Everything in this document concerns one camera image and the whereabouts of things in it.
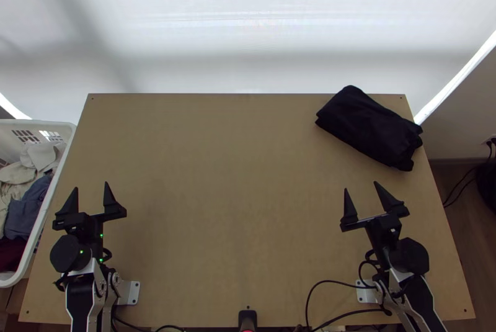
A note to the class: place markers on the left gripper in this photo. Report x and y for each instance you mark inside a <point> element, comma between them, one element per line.
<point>93,227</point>

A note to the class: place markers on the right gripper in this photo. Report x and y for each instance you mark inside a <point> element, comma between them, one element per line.
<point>381,231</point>

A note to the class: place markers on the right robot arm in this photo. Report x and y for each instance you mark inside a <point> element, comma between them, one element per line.
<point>410,256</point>

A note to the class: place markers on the white laundry basket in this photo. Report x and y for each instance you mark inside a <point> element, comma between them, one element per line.
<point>46,208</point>

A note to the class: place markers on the heap of clothes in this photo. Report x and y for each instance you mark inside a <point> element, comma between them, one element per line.
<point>23,196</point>

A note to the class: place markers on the black garment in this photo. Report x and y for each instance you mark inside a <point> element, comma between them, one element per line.
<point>368,126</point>

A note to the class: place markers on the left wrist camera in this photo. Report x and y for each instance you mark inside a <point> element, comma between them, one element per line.
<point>69,225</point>

